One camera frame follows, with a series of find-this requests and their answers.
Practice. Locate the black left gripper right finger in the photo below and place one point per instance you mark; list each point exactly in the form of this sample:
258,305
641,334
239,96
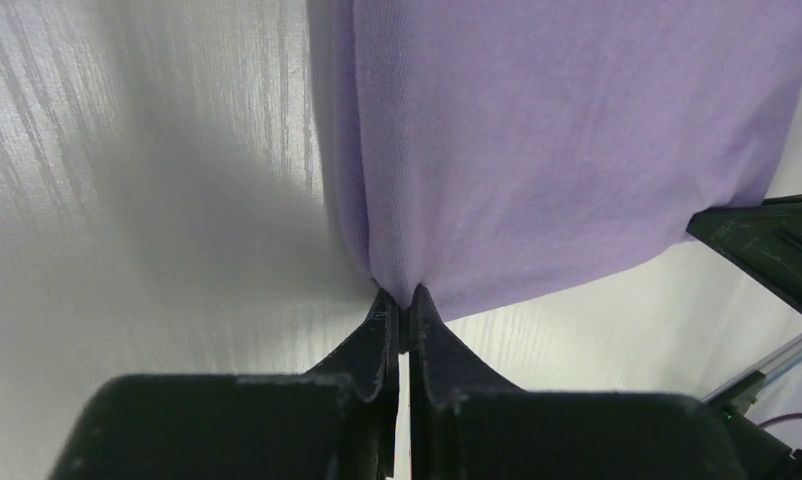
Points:
470,422

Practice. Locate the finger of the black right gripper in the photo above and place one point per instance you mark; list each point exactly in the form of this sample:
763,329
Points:
763,241

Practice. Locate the purple t shirt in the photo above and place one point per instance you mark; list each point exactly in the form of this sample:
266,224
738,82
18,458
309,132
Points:
499,151

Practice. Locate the aluminium frame rail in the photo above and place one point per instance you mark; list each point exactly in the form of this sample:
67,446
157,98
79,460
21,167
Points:
771,367

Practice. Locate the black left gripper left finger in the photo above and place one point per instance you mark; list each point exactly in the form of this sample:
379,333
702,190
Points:
334,421

